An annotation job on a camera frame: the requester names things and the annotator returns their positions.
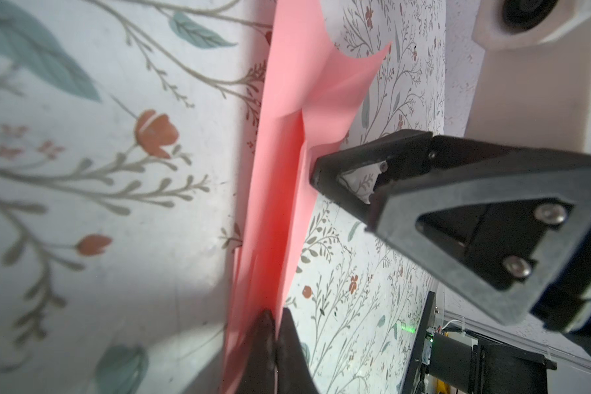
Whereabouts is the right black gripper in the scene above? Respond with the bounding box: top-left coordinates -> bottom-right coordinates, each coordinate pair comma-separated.
366,162 -> 591,368

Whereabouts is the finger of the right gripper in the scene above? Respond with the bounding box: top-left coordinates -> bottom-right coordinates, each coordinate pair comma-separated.
310,130 -> 591,224

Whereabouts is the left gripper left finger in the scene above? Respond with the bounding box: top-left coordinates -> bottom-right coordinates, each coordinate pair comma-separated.
236,310 -> 276,394

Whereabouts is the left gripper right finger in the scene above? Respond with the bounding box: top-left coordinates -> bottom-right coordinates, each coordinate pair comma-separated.
277,308 -> 318,394

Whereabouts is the pink square paper sheet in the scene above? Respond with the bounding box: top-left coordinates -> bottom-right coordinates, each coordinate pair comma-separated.
221,1 -> 387,393

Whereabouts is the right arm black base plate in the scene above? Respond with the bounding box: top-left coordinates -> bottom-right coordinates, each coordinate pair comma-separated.
398,292 -> 436,394

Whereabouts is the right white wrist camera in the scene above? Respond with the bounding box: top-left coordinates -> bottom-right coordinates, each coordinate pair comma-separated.
465,1 -> 591,154

